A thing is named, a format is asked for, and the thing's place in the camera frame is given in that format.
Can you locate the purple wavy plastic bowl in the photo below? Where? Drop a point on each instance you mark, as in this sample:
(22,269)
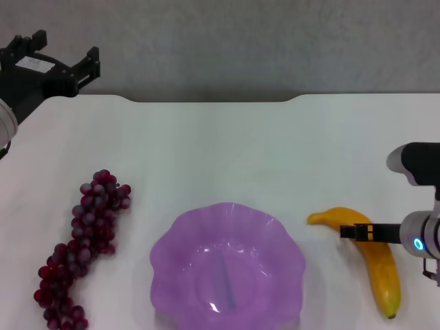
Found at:
(227,261)

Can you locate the white black wrist camera housing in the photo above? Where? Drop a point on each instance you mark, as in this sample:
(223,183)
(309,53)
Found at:
(419,161)

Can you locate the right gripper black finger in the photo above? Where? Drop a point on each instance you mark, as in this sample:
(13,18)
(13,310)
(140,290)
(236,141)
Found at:
(357,232)

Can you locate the yellow banana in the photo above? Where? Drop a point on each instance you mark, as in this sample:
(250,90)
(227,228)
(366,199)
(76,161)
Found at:
(383,275)

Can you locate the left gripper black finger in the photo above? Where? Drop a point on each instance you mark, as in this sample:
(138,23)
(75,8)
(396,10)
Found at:
(38,41)
(88,67)

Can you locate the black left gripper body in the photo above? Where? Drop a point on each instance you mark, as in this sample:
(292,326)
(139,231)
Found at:
(27,86)

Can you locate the red purple grape bunch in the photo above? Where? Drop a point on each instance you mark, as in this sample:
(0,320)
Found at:
(86,220)

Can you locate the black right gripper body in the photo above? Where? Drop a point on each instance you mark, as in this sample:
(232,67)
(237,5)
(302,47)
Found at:
(386,233)

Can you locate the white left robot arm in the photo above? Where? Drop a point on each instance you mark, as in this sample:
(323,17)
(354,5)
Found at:
(7,120)

